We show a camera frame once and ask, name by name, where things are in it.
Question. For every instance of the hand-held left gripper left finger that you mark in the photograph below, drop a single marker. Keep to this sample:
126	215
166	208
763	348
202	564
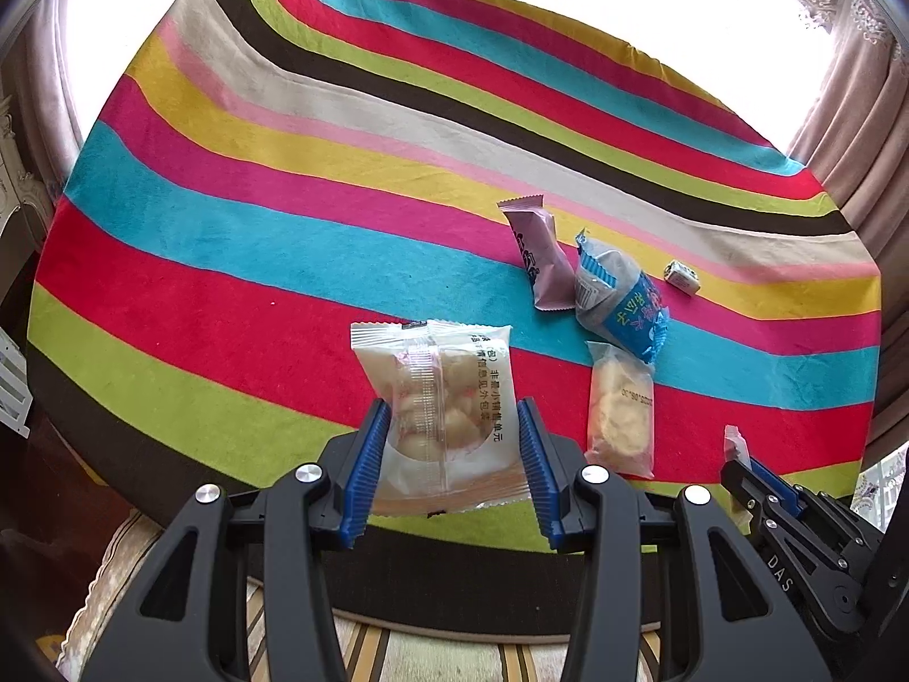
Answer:
366	469

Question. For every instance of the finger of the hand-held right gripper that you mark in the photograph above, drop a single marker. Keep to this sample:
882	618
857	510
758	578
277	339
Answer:
785	490
746	494

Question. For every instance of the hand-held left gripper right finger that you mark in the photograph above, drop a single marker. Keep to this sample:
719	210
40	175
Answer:
532	469

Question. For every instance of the small pink snack packet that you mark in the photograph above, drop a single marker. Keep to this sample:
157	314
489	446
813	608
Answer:
735	444

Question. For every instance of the clear packet of small biscuits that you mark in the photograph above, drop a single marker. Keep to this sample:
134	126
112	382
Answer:
440	398

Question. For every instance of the cream patterned lace curtain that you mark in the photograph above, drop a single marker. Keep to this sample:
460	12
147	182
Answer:
880	490

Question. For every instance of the clear packet of round cake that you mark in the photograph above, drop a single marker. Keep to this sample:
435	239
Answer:
618	412

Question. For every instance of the blue grey snack packet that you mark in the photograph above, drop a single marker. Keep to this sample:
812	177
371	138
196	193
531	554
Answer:
618	298

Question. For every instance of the beige striped sofa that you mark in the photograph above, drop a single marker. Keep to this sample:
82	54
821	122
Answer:
440	657

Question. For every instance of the mauve snack packet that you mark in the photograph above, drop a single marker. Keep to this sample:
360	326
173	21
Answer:
540	263

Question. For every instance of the small silver wrapped candy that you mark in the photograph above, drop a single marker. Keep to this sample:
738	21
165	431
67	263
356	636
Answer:
680	277

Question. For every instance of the colourful striped tablecloth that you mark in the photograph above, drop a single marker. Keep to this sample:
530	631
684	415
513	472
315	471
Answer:
248	263

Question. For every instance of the beige pleated curtain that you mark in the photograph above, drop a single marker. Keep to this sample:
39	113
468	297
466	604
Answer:
50	71
873	177

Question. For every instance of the white slatted rack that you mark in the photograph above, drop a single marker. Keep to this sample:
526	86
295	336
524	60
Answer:
13	383

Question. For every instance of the white ornate furniture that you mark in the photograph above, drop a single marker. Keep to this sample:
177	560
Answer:
21	199

